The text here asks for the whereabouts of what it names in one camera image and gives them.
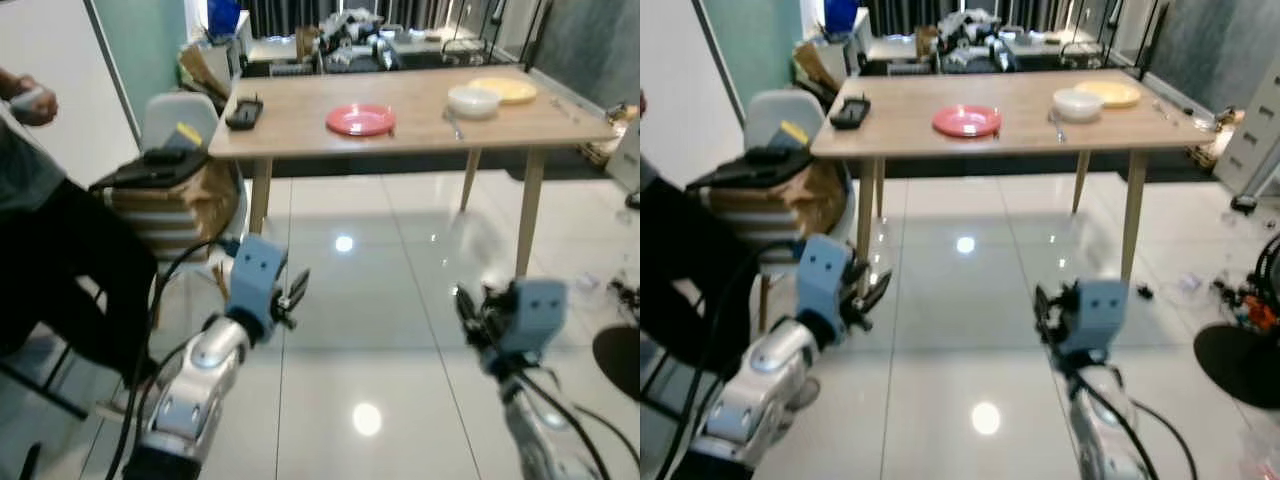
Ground yellow round plate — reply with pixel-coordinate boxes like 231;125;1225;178
1075;80;1143;109
470;77;539;105

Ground round black stand base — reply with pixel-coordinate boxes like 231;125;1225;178
592;325;641;401
1193;322;1280;409

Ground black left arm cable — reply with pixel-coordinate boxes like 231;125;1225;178
655;238;801;480
105;235;246;480

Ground flat black case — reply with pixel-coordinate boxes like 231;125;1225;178
88;147;211;193
688;147;811;191

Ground grey plastic chair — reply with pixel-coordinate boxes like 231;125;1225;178
745;90;857;333
140;92;249;301

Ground person's hand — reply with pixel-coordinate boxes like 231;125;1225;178
0;70;58;127

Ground white drawer unit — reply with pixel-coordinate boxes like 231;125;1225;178
607;120;641;196
1213;75;1280;198

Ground brown cardboard pieces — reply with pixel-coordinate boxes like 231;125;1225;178
795;42;847;97
178;45;231;101

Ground small black device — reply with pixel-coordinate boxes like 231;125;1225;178
224;95;265;131
829;94;872;131

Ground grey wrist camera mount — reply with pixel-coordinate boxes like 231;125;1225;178
1058;280;1129;357
500;278;569;357
225;233;291;339
795;235;853;339

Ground white bowl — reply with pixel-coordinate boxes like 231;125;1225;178
447;85;502;121
1052;88;1104;123

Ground white desk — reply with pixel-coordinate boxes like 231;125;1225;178
240;32;531;77
862;32;1151;77

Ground light wooden dining table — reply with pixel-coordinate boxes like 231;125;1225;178
810;68;1227;286
208;65;618;281

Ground person in dark clothes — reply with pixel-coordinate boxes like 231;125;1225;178
0;68;163;386
640;150;763;379

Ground brown striped cardboard box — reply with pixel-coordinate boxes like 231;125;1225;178
705;160;849;263
105;160;239;263

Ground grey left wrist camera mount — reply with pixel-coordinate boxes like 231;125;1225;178
225;233;291;339
795;235;853;339

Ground grey equipment pile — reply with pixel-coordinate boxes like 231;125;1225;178
938;8;1023;75
318;8;403;73

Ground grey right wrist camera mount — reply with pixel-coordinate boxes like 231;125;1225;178
500;278;569;357
1058;280;1129;357

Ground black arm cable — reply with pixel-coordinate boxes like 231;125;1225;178
480;330;641;480
655;238;801;480
105;235;246;480
1045;335;1199;480

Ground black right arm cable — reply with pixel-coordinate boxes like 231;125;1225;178
480;330;641;480
1045;335;1199;480

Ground pink round plate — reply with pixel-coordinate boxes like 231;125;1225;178
326;104;397;138
932;105;1003;139

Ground dark striped curtain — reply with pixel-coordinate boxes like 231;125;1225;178
860;0;1166;41
243;0;546;41

